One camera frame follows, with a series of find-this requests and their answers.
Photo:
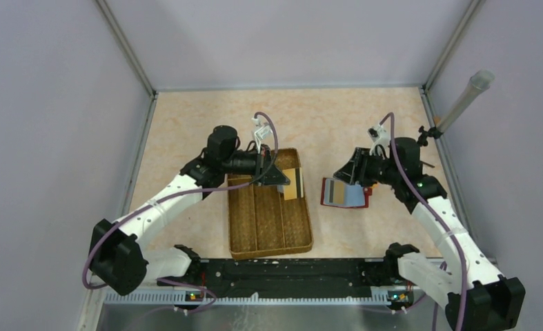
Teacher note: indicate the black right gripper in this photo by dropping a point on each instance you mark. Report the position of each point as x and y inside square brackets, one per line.
[356, 169]

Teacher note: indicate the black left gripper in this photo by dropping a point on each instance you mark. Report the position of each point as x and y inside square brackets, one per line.
[274, 176]

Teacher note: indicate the gold credit card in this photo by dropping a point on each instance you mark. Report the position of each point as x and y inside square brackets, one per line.
[336, 192]
[295, 188]

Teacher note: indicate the red leather card holder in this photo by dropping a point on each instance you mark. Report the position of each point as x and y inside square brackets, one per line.
[357, 197]

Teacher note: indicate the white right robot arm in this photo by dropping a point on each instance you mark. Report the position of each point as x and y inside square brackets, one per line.
[473, 293]

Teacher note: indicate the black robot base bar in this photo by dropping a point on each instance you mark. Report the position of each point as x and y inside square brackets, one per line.
[317, 279]

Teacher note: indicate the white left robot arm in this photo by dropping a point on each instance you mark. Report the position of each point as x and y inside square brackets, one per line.
[117, 247]

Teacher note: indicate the woven bamboo tray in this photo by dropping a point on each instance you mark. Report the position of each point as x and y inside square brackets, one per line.
[262, 223]

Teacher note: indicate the black mini tripod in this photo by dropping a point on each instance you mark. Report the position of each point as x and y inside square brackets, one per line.
[425, 134]

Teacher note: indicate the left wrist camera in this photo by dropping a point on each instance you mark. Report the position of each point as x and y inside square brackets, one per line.
[260, 132]

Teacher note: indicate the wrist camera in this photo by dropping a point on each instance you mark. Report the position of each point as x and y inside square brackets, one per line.
[260, 132]
[379, 136]

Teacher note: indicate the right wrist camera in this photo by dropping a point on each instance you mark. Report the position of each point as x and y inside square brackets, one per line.
[379, 136]

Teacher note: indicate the aluminium frame rail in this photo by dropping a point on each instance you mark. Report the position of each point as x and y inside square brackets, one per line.
[125, 46]

